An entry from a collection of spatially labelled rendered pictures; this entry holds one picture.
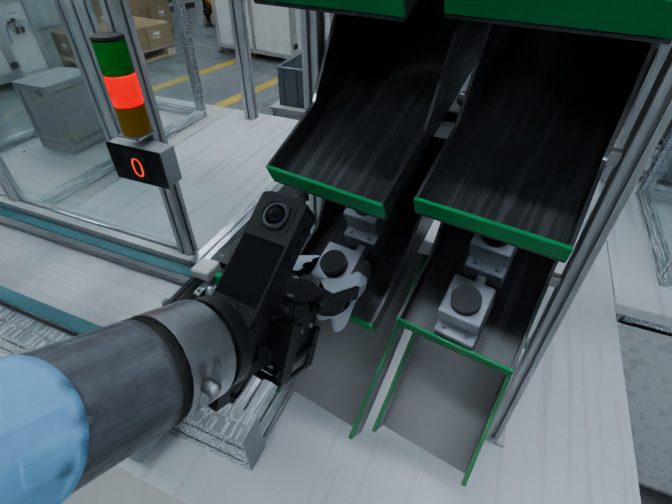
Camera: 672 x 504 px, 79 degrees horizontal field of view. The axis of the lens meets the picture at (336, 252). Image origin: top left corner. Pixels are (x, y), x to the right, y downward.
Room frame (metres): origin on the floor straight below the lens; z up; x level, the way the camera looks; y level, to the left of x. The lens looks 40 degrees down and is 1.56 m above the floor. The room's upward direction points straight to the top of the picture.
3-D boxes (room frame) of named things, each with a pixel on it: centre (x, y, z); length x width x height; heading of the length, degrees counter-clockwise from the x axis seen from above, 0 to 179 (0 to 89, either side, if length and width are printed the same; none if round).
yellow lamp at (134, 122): (0.70, 0.35, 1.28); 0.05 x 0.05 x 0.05
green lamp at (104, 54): (0.70, 0.35, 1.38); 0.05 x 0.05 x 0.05
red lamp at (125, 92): (0.70, 0.35, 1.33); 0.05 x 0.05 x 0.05
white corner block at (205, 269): (0.64, 0.28, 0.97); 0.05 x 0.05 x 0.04; 67
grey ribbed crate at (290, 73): (2.64, 0.00, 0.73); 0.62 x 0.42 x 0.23; 67
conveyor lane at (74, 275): (0.65, 0.49, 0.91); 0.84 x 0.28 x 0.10; 67
